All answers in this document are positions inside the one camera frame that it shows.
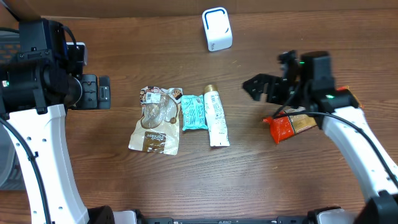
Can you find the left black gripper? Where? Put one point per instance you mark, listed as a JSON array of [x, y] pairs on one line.
[[91, 81]]

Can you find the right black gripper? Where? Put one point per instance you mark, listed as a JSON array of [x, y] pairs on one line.
[[266, 80]]

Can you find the orange spaghetti packet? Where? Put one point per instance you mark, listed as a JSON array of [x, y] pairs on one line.
[[288, 121]]

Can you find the white tube gold cap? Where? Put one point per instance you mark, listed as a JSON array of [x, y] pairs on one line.
[[215, 118]]

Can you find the beige brown bread bag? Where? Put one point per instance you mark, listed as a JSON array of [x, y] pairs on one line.
[[158, 129]]

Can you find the teal snack packet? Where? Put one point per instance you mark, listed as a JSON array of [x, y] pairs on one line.
[[193, 111]]

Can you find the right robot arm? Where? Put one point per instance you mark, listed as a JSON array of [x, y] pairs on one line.
[[307, 82]]

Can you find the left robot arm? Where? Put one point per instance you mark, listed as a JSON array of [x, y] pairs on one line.
[[38, 87]]

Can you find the white barcode scanner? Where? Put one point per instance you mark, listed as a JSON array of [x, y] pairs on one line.
[[217, 29]]

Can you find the grey plastic mesh basket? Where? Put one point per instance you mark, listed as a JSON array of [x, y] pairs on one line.
[[11, 174]]

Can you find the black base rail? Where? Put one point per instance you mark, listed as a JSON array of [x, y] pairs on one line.
[[278, 220]]

